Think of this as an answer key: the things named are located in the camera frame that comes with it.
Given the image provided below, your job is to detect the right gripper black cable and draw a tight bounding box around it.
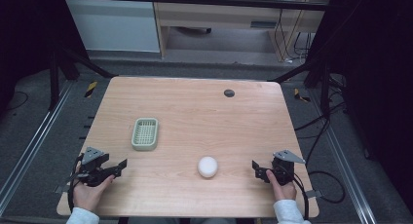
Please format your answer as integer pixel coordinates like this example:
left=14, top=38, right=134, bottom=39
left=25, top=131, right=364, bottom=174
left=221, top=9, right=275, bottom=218
left=276, top=165, right=310, bottom=221

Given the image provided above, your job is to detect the green plastic basket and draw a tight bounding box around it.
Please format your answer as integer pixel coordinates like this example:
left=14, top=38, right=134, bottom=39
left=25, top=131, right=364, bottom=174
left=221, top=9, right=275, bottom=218
left=131, top=117, right=160, bottom=152

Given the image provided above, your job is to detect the aluminium floor rail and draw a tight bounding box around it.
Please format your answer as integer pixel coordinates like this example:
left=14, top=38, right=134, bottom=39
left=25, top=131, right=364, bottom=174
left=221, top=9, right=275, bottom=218
left=310, top=89, right=379, bottom=224
left=0, top=80, right=76, bottom=215

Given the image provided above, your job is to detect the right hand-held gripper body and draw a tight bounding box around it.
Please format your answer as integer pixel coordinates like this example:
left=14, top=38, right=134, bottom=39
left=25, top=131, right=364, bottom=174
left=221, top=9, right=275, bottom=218
left=269, top=149, right=307, bottom=186

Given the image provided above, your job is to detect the person's right hand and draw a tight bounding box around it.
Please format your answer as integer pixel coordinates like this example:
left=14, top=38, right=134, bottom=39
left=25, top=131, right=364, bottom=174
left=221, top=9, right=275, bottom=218
left=266, top=169, right=298, bottom=203

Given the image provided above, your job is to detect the person's left hand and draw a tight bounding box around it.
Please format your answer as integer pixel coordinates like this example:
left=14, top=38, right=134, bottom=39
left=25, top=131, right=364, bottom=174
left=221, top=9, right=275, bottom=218
left=72, top=174, right=116, bottom=214

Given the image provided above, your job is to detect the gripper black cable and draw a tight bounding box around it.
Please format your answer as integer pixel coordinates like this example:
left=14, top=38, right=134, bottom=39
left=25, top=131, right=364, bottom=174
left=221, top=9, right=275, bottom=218
left=276, top=165, right=310, bottom=221
left=66, top=154, right=86, bottom=214

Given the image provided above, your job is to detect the black metal stand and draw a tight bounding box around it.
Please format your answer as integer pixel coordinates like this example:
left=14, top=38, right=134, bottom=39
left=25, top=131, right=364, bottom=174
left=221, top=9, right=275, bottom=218
left=267, top=59, right=332, bottom=118
left=48, top=45, right=116, bottom=112

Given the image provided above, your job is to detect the yellow black floor tape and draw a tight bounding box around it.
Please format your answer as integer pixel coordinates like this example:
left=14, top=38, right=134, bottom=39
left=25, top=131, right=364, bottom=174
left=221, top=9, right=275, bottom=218
left=84, top=81, right=98, bottom=98
left=293, top=88, right=311, bottom=104

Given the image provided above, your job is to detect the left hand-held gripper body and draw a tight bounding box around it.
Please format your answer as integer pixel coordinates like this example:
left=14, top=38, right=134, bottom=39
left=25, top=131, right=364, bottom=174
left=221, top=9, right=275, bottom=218
left=77, top=146, right=113, bottom=188

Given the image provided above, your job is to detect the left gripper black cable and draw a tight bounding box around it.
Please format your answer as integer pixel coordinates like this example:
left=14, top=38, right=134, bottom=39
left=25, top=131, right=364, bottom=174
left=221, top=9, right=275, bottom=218
left=66, top=154, right=86, bottom=214

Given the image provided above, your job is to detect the white round soap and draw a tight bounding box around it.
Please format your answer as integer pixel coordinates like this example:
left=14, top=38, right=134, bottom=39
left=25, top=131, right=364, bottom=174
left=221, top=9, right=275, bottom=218
left=197, top=156, right=219, bottom=179

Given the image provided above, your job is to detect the white cabinet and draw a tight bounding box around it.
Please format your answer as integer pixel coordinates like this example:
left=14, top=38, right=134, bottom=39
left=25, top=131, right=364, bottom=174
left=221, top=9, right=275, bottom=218
left=64, top=0, right=161, bottom=54

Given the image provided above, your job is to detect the black floor cable loop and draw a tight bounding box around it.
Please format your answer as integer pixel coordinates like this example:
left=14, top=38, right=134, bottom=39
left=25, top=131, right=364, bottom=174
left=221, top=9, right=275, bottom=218
left=306, top=170, right=347, bottom=205

